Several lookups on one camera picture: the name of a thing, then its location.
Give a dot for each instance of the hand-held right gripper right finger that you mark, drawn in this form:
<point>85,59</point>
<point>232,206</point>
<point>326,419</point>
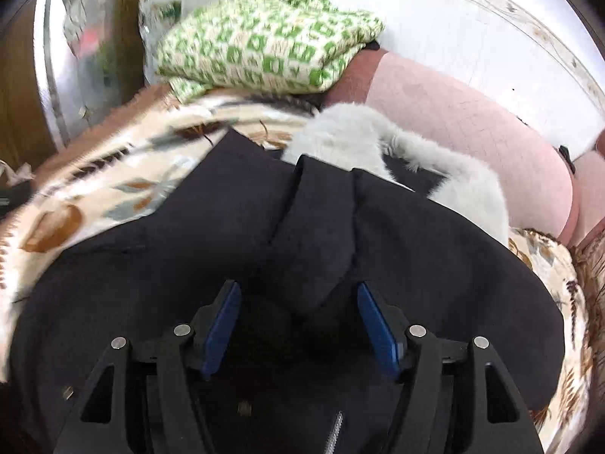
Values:
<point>378,331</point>

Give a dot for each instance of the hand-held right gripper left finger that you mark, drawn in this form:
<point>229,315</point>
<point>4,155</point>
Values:
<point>221,326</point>

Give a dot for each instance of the black coat with fur hood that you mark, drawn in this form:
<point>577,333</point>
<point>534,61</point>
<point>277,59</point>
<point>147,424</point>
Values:
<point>425,255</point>

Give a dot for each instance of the leaf print bed blanket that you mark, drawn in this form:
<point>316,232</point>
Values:
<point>108,184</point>

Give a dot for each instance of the pink pillow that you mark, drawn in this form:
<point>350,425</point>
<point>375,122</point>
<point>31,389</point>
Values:
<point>453,118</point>

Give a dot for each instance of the green patterned folded blanket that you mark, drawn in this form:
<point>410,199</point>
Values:
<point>264,40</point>

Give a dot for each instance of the clear plastic bag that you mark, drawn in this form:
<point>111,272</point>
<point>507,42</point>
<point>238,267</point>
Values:
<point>94,23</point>

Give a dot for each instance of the wooden door frame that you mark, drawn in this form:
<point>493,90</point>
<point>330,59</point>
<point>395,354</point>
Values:
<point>127,19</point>

